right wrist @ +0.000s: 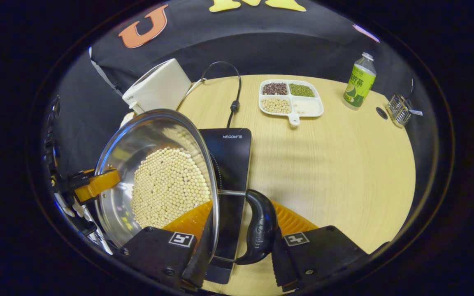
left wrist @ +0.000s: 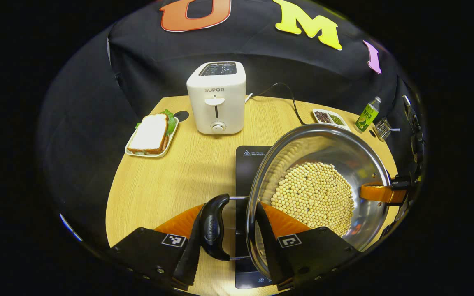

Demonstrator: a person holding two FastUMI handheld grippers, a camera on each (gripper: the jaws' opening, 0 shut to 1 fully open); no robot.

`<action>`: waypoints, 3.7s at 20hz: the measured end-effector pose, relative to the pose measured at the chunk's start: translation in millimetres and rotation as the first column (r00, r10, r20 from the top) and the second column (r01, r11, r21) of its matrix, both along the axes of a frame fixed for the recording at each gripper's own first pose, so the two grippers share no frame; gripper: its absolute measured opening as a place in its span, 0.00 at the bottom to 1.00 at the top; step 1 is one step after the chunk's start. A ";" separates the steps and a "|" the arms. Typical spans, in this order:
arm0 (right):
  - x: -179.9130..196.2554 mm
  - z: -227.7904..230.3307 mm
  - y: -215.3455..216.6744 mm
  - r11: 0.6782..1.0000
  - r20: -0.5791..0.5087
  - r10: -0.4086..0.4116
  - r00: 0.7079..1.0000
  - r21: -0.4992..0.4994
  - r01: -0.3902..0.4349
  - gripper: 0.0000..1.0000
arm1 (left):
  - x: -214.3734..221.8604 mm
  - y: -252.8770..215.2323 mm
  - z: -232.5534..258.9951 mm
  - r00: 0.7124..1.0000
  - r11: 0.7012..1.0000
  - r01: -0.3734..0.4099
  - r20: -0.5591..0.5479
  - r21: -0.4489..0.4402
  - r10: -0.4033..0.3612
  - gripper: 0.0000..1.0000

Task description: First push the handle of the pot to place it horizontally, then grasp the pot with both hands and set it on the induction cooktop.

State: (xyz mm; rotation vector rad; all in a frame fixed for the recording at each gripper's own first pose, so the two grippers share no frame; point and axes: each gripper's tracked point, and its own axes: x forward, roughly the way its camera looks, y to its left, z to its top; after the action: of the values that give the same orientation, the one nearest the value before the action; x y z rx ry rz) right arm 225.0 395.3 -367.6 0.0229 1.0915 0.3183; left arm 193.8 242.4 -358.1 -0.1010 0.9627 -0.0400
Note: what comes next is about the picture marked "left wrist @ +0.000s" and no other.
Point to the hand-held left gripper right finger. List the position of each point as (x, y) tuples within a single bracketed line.
[(274, 263)]

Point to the sandwich with lettuce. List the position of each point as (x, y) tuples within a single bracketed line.
[(150, 133)]

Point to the white divided bean dish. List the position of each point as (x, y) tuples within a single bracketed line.
[(331, 118)]

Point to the pile of soybeans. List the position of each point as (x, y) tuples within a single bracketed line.
[(313, 193)]

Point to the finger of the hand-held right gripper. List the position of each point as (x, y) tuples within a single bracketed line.
[(379, 193)]

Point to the black induction cooktop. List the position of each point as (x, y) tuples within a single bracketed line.
[(251, 168)]

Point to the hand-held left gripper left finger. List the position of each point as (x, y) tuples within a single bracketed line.
[(188, 263)]

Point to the black backdrop cloth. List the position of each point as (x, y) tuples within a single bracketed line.
[(146, 70)]

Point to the green label drink bottle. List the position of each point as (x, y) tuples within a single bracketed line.
[(367, 117)]

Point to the metal spoon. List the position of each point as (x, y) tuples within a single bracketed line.
[(395, 130)]

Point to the white toaster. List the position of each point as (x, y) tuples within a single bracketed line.
[(216, 98)]

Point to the stainless steel pot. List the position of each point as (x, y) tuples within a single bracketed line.
[(323, 148)]

